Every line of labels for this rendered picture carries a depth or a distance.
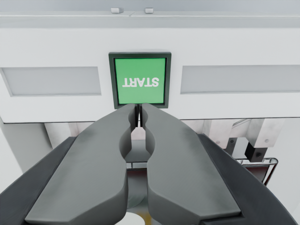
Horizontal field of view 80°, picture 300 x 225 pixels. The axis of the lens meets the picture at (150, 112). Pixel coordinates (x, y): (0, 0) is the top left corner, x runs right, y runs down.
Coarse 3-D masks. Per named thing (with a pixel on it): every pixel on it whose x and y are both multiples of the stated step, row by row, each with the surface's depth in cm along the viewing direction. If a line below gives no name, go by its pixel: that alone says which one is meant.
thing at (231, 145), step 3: (231, 138) 36; (234, 138) 36; (228, 141) 36; (231, 141) 36; (234, 141) 36; (228, 144) 37; (231, 144) 37; (234, 144) 37; (228, 147) 37; (231, 147) 37; (234, 147) 37; (225, 150) 38; (228, 150) 38; (231, 150) 38; (228, 153) 38; (231, 153) 38
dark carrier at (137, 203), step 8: (248, 168) 33; (256, 168) 33; (264, 168) 34; (128, 176) 33; (136, 176) 33; (144, 176) 33; (256, 176) 35; (128, 184) 34; (136, 184) 34; (144, 184) 34; (136, 192) 36; (144, 192) 36; (128, 200) 37; (136, 200) 37; (144, 200) 37; (128, 208) 38; (136, 208) 38; (144, 208) 38; (144, 216) 40; (152, 224) 41; (160, 224) 42
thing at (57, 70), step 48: (0, 48) 16; (48, 48) 16; (96, 48) 16; (144, 48) 16; (192, 48) 16; (240, 48) 17; (288, 48) 17; (0, 96) 18; (48, 96) 18; (96, 96) 18; (192, 96) 19; (240, 96) 19; (288, 96) 19
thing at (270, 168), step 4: (276, 160) 33; (276, 164) 33; (268, 168) 34; (272, 168) 33; (268, 172) 34; (272, 172) 34; (264, 176) 35; (268, 176) 34; (264, 180) 35; (268, 180) 35; (264, 184) 36
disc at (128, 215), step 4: (128, 212) 39; (128, 216) 39; (132, 216) 39; (136, 216) 39; (124, 220) 40; (128, 220) 40; (132, 220) 40; (136, 220) 40; (140, 220) 40; (116, 224) 41; (120, 224) 41; (124, 224) 41; (128, 224) 41; (132, 224) 41; (136, 224) 41; (140, 224) 41; (144, 224) 41
